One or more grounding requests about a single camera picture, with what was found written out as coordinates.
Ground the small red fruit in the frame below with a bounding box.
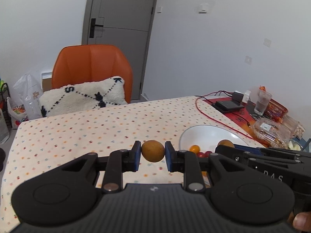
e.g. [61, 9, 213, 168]
[204, 151, 212, 157]

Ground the brown longan fruit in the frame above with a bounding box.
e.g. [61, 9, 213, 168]
[141, 140, 165, 163]
[217, 139, 235, 148]

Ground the right human hand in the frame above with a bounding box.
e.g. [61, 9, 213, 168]
[293, 212, 311, 232]

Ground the red fruit on plate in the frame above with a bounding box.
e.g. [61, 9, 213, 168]
[197, 152, 206, 158]

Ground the small orange on plate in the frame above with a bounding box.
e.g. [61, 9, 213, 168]
[189, 145, 200, 154]

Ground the metal bowl with food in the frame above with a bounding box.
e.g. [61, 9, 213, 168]
[287, 137, 310, 152]

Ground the white plate blue rim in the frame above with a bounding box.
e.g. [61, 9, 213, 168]
[179, 125, 248, 153]

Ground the clear plastic food container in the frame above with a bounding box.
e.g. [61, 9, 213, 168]
[251, 118, 291, 148]

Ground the orange plastic basket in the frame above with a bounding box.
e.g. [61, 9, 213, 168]
[264, 99, 288, 118]

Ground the black power bank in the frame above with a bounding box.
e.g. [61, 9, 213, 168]
[211, 100, 244, 114]

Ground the red printed table mat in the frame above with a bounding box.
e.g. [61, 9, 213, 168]
[203, 97, 269, 147]

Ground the white fluffy patterned pillow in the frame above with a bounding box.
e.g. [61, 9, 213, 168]
[39, 76, 127, 117]

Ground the clear drinking glass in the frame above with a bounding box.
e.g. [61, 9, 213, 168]
[254, 90, 272, 116]

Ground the black power adapter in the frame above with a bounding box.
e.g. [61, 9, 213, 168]
[232, 91, 244, 102]

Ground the floral white tablecloth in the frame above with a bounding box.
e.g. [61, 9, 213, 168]
[1, 96, 259, 232]

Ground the white power adapter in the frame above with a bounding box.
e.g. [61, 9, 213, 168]
[242, 90, 251, 104]

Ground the orange leather chair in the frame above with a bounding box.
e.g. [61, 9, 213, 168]
[52, 45, 133, 103]

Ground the colourful plastic bag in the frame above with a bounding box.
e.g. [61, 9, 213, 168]
[6, 97, 28, 129]

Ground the white plastic bag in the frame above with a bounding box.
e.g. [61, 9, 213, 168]
[13, 73, 43, 120]

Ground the grey door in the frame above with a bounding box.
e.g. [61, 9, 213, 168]
[82, 0, 156, 100]

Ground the red cable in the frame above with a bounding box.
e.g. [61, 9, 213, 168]
[194, 90, 255, 140]

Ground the wall switch plate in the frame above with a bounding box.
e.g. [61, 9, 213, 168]
[245, 56, 252, 65]

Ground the black wire rack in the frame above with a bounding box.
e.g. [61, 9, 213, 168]
[0, 80, 12, 128]

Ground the black door handle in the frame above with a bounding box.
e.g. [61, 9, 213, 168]
[89, 18, 104, 38]

